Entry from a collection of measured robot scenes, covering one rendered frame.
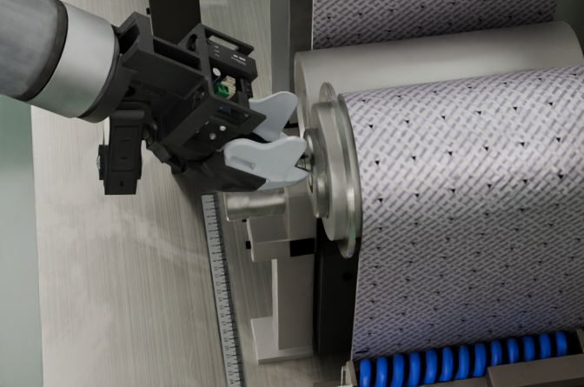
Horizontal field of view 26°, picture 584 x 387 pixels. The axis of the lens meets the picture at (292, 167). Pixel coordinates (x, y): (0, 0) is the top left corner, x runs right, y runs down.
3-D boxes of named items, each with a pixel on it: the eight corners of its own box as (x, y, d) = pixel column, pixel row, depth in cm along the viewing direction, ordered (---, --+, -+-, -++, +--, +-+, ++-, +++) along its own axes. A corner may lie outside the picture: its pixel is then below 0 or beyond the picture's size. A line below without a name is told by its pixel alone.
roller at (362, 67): (293, 106, 127) (293, 25, 117) (540, 76, 129) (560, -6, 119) (313, 204, 120) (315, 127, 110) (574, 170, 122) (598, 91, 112)
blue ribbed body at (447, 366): (351, 370, 121) (352, 353, 118) (567, 339, 123) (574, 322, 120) (357, 403, 119) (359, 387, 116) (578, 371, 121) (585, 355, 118)
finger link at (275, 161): (350, 172, 98) (257, 131, 93) (301, 211, 102) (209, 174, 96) (344, 141, 100) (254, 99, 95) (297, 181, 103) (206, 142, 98)
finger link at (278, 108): (341, 128, 101) (253, 96, 95) (295, 167, 104) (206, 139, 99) (334, 97, 103) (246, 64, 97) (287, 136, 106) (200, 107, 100)
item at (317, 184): (300, 148, 110) (305, 115, 103) (322, 144, 110) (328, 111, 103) (314, 230, 107) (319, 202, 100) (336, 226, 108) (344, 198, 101)
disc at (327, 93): (314, 126, 115) (324, 50, 101) (320, 126, 115) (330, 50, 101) (341, 281, 109) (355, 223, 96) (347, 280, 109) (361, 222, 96)
